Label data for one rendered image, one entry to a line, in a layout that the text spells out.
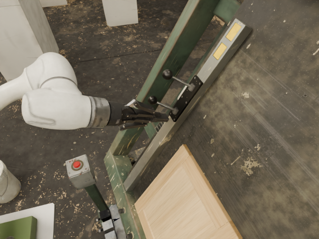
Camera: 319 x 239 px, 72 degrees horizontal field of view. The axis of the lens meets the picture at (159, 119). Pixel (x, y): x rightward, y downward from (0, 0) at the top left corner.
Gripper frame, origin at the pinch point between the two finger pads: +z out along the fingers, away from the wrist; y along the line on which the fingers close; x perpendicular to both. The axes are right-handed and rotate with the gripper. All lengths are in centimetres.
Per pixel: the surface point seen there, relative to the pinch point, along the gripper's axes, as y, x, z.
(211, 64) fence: 22.6, 4.2, 11.7
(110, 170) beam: -64, 20, 11
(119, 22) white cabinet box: -85, 348, 131
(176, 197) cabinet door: -25.6, -19.6, 14.1
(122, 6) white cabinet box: -57, 347, 125
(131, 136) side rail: -40, 26, 16
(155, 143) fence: -19.7, 4.2, 11.7
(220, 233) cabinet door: -13.7, -38.6, 13.8
